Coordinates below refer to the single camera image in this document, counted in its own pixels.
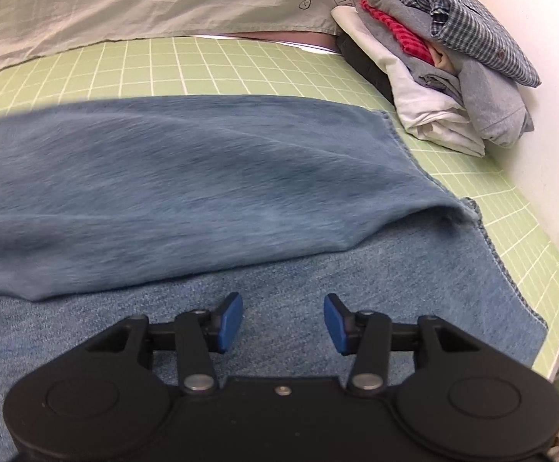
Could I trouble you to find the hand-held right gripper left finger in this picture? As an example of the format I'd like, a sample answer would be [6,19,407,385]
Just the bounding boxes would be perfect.
[84,292,245,395]

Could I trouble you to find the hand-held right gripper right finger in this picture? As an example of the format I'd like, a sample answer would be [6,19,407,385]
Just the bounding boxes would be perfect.
[324,293,483,394]

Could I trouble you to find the blue denim jeans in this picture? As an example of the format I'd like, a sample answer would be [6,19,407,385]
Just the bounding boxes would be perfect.
[0,95,549,462]

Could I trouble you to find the white folded garment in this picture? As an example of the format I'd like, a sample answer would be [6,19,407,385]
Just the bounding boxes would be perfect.
[331,6,487,157]

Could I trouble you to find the green grid cutting mat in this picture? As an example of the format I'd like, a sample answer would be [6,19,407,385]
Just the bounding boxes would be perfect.
[0,36,559,382]

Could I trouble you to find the black folded garment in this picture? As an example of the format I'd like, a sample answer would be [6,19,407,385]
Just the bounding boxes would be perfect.
[336,33,398,103]

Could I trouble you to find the grey folded garment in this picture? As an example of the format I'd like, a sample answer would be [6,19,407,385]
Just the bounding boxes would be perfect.
[360,0,535,148]

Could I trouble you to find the red checked garment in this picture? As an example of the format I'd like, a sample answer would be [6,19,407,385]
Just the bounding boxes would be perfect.
[360,0,437,64]

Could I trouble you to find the blue checked shirt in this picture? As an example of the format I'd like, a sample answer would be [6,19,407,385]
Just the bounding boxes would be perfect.
[383,0,542,89]

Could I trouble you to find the grey carrot printed sheet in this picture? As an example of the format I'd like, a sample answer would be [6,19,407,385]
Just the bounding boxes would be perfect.
[0,0,483,84]

